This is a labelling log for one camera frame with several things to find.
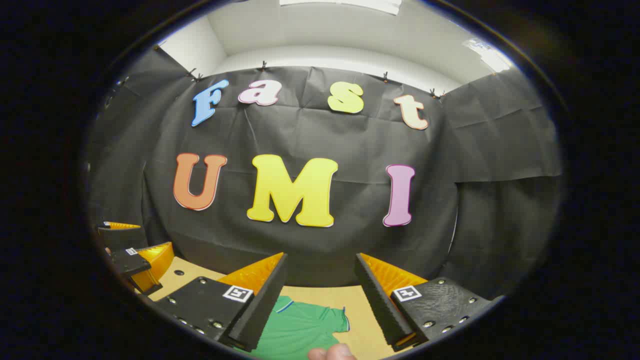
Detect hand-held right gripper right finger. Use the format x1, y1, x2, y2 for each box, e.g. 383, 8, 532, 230
354, 252, 505, 352

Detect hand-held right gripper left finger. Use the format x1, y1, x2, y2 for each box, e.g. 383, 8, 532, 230
152, 252, 289, 352

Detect green T-shirt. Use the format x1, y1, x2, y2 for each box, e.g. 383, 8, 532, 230
240, 295, 351, 360

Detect white ceiling light panel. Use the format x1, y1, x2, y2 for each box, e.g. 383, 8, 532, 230
462, 39, 511, 73

